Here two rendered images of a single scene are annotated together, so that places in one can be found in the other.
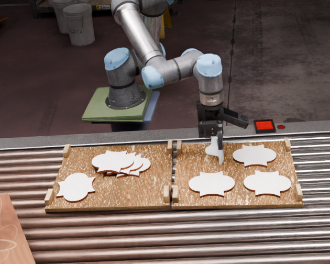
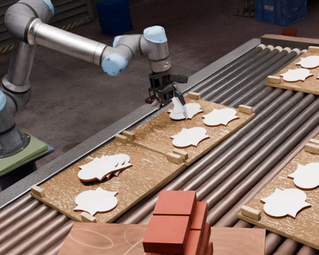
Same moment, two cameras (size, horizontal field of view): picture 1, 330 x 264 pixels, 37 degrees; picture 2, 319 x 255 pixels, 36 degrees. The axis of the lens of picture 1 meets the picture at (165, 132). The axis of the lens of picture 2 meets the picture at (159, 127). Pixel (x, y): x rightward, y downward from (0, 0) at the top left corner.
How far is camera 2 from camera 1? 1.18 m
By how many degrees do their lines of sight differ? 42
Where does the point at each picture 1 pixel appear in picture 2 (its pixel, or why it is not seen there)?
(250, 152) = not seen: hidden behind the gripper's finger
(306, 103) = (65, 132)
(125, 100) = (17, 141)
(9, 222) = (122, 229)
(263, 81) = not seen: hidden behind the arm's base
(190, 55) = (128, 38)
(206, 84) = (162, 50)
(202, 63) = (155, 32)
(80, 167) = (71, 192)
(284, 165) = (210, 105)
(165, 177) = (151, 154)
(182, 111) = not seen: outside the picture
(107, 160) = (93, 170)
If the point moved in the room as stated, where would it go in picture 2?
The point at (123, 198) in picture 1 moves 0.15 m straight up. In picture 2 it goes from (146, 181) to (138, 142)
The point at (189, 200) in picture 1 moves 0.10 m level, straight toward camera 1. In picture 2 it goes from (192, 152) to (216, 159)
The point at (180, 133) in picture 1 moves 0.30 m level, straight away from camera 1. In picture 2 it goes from (106, 134) to (58, 120)
